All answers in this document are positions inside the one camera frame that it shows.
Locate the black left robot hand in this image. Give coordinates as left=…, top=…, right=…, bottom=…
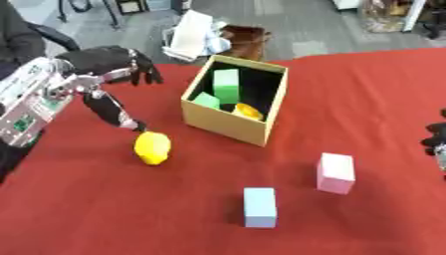
left=54, top=45, right=166, bottom=132

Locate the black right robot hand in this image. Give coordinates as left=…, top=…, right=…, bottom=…
left=419, top=108, right=446, bottom=157

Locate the tan cardboard box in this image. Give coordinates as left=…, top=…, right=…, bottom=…
left=179, top=54, right=292, bottom=147

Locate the black chair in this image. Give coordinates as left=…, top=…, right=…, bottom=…
left=24, top=21, right=83, bottom=53

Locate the person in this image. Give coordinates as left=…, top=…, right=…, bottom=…
left=0, top=0, right=49, bottom=81

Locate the white bag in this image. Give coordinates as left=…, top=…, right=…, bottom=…
left=160, top=9, right=234, bottom=63

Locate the yellow toy lemon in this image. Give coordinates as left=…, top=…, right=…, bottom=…
left=132, top=130, right=174, bottom=166

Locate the pink rectangular block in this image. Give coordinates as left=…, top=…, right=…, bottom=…
left=315, top=151, right=357, bottom=196

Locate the small green block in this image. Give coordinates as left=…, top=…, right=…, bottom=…
left=189, top=91, right=223, bottom=111

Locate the tall green rectangular block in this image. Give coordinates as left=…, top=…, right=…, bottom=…
left=210, top=68, right=243, bottom=105

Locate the yellow toy fruit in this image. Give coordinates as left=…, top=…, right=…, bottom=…
left=230, top=103, right=267, bottom=122

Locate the light blue rectangular block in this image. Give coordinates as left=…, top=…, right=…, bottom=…
left=242, top=186, right=279, bottom=229

